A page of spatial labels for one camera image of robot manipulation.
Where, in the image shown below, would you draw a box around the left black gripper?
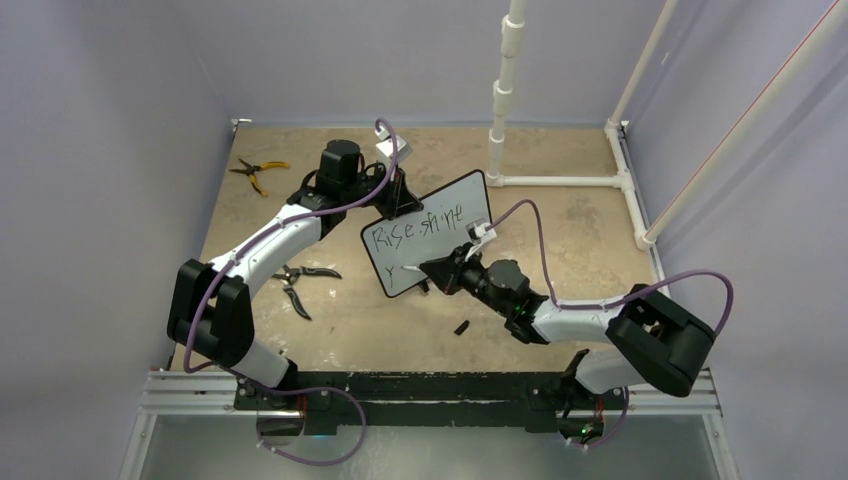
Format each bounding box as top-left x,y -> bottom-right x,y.
342,161 -> 423,221

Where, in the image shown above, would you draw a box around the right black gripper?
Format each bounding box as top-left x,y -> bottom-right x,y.
422,241 -> 511,316

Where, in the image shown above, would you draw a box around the small black-framed whiteboard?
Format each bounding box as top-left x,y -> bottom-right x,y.
360,170 -> 492,298

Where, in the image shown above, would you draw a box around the black marker cap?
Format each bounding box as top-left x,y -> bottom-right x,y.
453,320 -> 470,336

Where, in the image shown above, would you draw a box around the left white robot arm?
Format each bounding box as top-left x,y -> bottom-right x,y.
166,133 -> 423,409

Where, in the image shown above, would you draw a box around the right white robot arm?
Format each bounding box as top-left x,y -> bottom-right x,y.
417,246 -> 717,407

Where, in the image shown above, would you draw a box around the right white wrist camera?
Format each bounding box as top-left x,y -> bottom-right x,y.
465,222 -> 497,261

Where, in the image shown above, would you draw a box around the black handled pliers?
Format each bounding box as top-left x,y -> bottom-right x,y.
271,265 -> 343,321

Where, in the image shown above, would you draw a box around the yellow handled pliers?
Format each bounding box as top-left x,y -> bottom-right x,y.
229,158 -> 291,198

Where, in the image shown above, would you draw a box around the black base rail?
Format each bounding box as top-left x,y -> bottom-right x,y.
139,369 -> 723,439

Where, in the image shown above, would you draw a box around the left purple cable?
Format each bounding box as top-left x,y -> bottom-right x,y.
182,117 -> 399,392

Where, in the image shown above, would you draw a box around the white PVC pipe frame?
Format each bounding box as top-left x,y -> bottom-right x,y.
483,0 -> 848,253

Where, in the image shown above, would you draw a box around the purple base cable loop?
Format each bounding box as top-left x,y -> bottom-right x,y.
255,386 -> 371,468

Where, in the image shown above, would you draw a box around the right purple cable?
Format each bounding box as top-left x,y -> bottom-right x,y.
486,198 -> 735,342

